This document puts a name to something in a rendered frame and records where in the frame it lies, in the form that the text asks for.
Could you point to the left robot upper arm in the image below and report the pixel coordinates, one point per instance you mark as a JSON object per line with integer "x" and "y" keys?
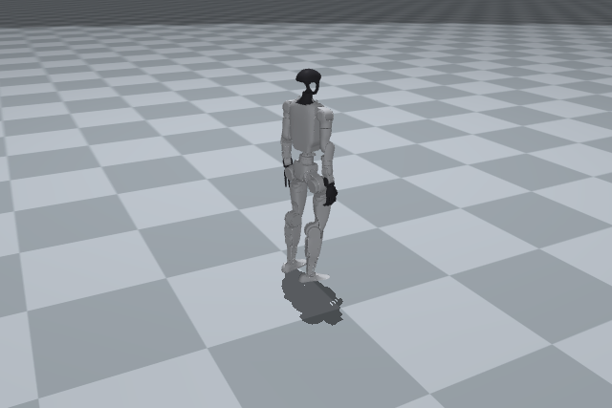
{"x": 286, "y": 120}

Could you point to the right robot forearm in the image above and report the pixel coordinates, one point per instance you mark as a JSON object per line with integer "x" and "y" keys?
{"x": 327, "y": 166}

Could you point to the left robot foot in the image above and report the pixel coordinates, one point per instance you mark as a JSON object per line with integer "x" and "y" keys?
{"x": 287, "y": 267}

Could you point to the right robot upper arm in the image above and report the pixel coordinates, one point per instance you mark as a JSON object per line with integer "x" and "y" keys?
{"x": 325, "y": 117}

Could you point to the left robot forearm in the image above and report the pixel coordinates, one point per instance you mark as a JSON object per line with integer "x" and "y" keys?
{"x": 286, "y": 151}

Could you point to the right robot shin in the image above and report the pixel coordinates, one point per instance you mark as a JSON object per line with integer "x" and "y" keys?
{"x": 312, "y": 248}

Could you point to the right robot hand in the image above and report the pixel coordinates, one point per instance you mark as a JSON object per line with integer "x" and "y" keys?
{"x": 331, "y": 192}

